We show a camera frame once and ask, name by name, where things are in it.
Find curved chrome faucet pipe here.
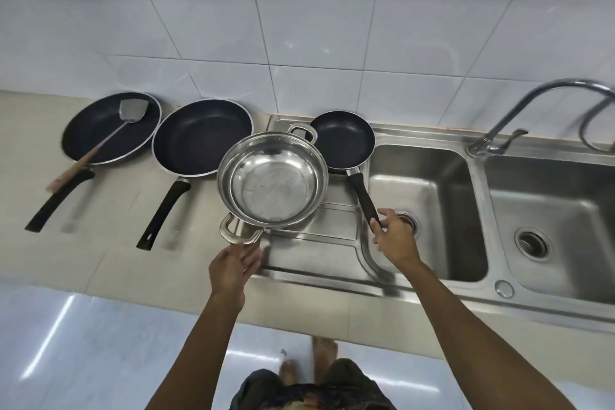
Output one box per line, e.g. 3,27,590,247
579,98,615,154

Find large black frying pan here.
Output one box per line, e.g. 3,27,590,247
25,92,162,233

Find person's left forearm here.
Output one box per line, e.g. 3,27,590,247
146,291,248,410

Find person's right hand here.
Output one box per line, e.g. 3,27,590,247
369,207,422,270

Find two-handled stainless steel pan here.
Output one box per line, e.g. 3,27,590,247
217,125,330,246

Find steel spatula with wooden handle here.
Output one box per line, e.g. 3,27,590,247
45,98,151,193

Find chrome gooseneck faucet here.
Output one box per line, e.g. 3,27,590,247
466,79,615,157

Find small black frying pan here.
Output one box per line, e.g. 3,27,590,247
308,110,383,235

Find person's right forearm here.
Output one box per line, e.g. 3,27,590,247
391,258,579,410

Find person's dark patterned shorts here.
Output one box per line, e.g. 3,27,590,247
231,358,398,410

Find stainless steel double sink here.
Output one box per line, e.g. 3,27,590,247
259,114,615,333

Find person's left hand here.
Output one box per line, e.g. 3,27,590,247
209,240,263,305

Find round sink drain strainer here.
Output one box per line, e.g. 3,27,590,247
514,226,551,264
397,213,419,238

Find medium black frying pan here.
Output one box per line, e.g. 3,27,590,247
136,99,254,251

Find person's right foot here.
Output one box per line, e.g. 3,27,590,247
312,336,340,378

